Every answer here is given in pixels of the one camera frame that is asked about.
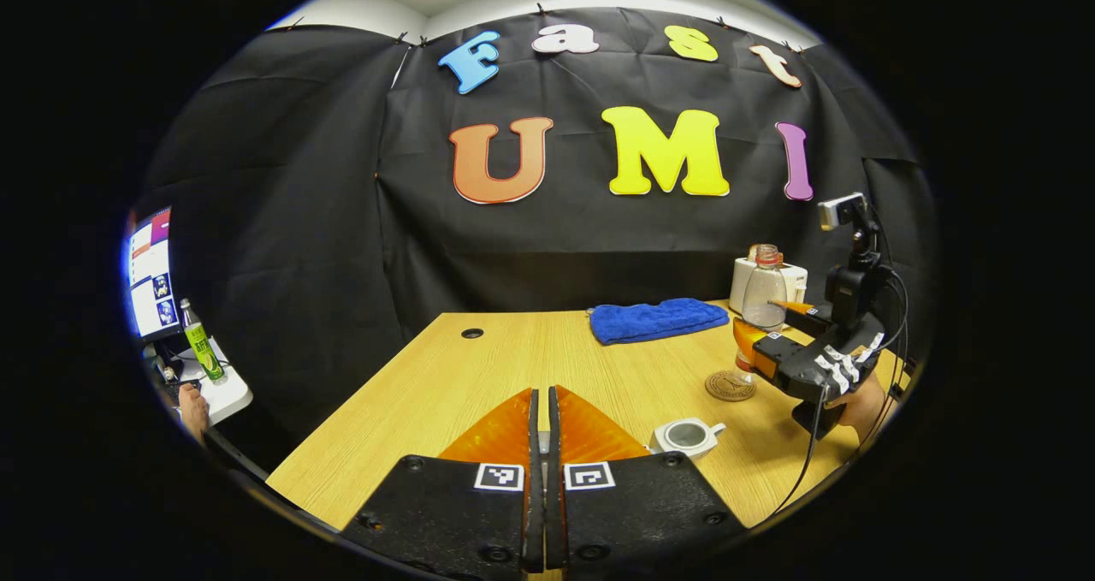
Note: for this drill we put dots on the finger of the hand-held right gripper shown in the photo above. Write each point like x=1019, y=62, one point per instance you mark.
x=817, y=320
x=787, y=358

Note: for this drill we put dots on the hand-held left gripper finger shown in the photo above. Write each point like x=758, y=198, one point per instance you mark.
x=554, y=444
x=534, y=444

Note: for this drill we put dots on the clear plastic water bottle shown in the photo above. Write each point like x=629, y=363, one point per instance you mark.
x=764, y=294

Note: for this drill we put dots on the round wooden coaster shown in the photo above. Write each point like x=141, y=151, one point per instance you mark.
x=723, y=387

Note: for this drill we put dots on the white ceramic teacup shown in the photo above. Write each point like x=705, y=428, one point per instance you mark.
x=659, y=437

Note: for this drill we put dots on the green drink bottle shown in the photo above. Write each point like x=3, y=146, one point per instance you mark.
x=205, y=350

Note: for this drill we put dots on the white toaster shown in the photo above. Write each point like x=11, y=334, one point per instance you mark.
x=797, y=281

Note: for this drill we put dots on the blue towel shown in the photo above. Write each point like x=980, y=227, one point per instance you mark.
x=654, y=320

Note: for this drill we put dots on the white side table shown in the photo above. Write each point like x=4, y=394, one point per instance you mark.
x=227, y=397

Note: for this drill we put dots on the computer monitor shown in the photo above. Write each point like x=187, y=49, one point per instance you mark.
x=150, y=264

